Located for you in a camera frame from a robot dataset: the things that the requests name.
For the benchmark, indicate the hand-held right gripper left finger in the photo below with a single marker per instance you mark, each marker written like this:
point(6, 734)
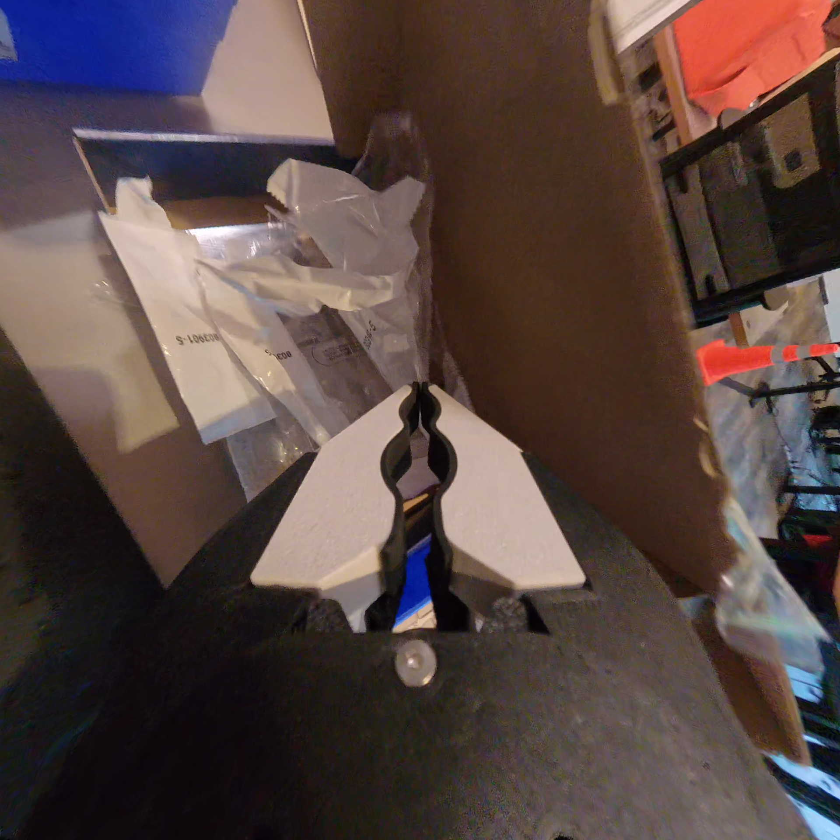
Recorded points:
point(334, 518)

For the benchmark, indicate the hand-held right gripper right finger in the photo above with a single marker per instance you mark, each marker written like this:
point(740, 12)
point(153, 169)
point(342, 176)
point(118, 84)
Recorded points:
point(505, 518)

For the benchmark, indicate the blue toy set box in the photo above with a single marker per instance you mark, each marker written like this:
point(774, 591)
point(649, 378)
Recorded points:
point(558, 262)

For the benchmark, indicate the blue plastic bin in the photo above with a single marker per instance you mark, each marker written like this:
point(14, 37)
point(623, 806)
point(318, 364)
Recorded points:
point(118, 46)

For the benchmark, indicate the pile of plastic parts bags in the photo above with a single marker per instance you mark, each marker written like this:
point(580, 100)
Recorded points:
point(184, 328)

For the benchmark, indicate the orange cloth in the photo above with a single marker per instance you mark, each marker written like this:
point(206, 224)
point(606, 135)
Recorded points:
point(741, 46)

